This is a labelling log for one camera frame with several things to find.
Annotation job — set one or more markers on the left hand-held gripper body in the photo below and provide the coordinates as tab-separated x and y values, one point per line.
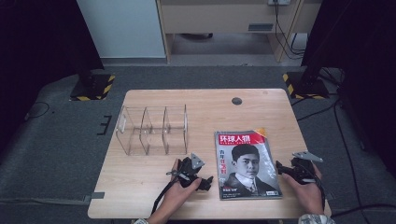
186	172

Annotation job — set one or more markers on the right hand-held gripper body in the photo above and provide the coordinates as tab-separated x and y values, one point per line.
301	171

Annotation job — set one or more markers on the magazine with portrait cover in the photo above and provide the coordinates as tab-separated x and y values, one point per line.
246	165

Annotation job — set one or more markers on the clear acrylic divided organizer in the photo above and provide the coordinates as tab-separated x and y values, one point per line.
154	130

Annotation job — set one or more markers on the person's right hand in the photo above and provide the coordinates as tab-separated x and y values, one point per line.
306	194

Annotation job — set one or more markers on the person's left hand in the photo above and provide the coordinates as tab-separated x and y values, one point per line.
179	196

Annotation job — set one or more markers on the dark round table grommet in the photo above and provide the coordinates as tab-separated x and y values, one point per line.
237	101

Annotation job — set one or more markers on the metal stand with striped base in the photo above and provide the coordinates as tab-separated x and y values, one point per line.
91	87
306	85

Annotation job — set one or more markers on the black floor tape mark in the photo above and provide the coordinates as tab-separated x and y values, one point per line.
105	124

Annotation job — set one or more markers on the black curtain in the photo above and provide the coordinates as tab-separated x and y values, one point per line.
367	62
37	46

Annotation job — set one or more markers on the grey vent grille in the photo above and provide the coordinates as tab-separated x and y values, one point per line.
260	27

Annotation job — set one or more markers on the white cabinet panel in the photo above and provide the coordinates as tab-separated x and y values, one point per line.
124	28

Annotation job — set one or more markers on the light wooden desk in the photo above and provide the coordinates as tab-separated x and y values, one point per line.
218	15

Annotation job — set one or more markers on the white power strip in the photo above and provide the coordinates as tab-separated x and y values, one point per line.
279	2

